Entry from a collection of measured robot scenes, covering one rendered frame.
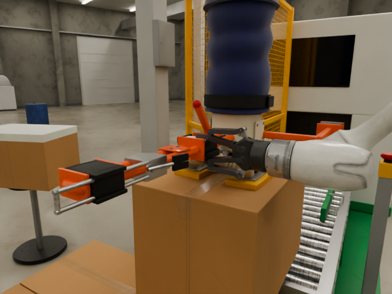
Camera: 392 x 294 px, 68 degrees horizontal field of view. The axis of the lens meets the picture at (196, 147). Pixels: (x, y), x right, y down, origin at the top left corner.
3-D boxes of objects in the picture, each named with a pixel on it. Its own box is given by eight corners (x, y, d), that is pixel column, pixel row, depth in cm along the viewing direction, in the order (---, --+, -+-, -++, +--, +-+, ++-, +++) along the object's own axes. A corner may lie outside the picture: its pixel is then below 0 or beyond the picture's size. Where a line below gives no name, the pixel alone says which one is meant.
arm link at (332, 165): (286, 186, 62) (298, 180, 74) (370, 202, 55) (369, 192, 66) (292, 136, 62) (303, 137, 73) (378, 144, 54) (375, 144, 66)
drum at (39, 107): (26, 132, 771) (22, 103, 753) (47, 130, 802) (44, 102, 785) (30, 135, 732) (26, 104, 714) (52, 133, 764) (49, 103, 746)
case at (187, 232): (217, 225, 148) (219, 147, 139) (299, 248, 128) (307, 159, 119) (135, 297, 97) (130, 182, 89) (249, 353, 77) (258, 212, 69)
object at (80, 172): (98, 182, 58) (97, 158, 57) (125, 189, 54) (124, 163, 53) (59, 195, 51) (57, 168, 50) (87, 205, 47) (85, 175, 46)
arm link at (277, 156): (287, 185, 64) (261, 180, 67) (297, 174, 72) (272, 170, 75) (290, 144, 62) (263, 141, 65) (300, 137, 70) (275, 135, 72)
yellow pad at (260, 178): (263, 161, 116) (263, 149, 115) (288, 164, 111) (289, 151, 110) (224, 185, 88) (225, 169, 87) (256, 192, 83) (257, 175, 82)
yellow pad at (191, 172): (220, 154, 126) (220, 143, 125) (242, 158, 121) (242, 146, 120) (173, 175, 98) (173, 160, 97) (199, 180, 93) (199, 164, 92)
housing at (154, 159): (145, 169, 68) (144, 150, 67) (168, 174, 65) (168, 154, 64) (123, 177, 63) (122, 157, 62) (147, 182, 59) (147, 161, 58)
